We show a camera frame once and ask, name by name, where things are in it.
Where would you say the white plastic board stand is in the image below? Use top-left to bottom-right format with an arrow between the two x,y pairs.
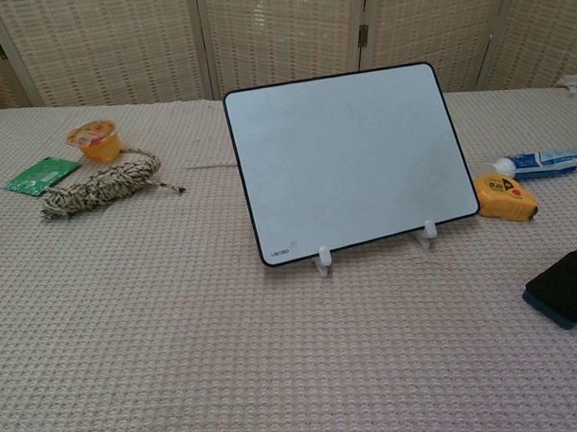
313,219 -> 441,279

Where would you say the black blue eraser sponge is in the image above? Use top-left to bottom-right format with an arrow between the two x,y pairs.
520,248 -> 577,332

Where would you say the beige waffle-weave tablecloth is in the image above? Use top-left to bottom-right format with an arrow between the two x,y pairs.
0,84 -> 577,432

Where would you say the woven folding screen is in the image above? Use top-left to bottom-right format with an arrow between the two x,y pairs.
0,0 -> 577,114

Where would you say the orange jelly cup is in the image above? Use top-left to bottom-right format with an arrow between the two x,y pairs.
65,117 -> 126,165

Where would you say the yellow tape measure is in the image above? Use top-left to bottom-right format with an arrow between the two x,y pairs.
473,171 -> 540,225

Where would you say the green snack packet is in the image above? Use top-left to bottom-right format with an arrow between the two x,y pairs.
1,155 -> 84,198

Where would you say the blue and white toothpaste tube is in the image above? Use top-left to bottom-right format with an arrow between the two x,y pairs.
493,149 -> 577,182

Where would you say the white board with black frame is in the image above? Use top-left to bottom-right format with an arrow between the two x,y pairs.
222,60 -> 483,269

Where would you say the black and beige rope bundle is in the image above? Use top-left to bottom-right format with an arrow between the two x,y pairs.
38,147 -> 187,221

